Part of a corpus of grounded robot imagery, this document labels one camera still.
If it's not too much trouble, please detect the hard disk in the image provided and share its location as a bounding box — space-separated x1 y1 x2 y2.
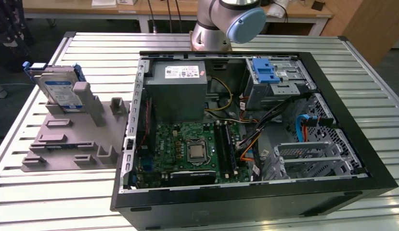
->
21 61 86 113

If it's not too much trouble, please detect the grey power supply unit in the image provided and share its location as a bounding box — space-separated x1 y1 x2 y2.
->
144 60 208 125

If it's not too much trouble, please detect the green motherboard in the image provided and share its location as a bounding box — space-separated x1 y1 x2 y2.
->
136 120 260 187

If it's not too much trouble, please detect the silver CPU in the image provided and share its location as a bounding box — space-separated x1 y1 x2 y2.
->
188 145 206 159

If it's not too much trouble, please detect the black RAM stick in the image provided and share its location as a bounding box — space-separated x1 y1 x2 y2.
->
225 125 238 175

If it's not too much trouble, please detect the CPU socket with metal cover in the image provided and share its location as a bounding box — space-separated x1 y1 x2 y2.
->
184 138 210 167

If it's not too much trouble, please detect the metal optical drive cage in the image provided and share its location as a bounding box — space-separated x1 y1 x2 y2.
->
242 56 318 111

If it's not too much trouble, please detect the black graphics card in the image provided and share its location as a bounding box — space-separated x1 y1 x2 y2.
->
160 169 217 188

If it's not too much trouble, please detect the blue plastic latch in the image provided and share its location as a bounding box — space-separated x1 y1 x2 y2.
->
250 57 280 84

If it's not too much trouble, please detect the black open PC case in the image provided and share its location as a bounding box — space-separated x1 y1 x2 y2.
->
109 50 399 231

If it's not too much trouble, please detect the grey parts rack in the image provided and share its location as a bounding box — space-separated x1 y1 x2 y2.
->
20 81 130 172

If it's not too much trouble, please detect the wooden desk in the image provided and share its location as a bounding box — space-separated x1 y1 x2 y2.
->
21 0 334 37

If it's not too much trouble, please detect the person in dark floral clothes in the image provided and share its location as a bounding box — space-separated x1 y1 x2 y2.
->
0 0 34 73

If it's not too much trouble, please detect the yellow wire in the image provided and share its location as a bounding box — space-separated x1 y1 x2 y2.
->
205 76 233 113

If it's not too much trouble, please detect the orange red wire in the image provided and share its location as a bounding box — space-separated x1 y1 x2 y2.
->
238 144 254 162

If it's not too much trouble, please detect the black cable bundle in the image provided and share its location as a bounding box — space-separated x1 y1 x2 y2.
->
240 92 314 154

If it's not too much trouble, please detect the blue data wire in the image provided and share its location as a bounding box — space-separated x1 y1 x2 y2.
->
294 114 318 144

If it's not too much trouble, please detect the red black power wire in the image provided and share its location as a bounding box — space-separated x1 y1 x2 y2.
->
301 117 340 128

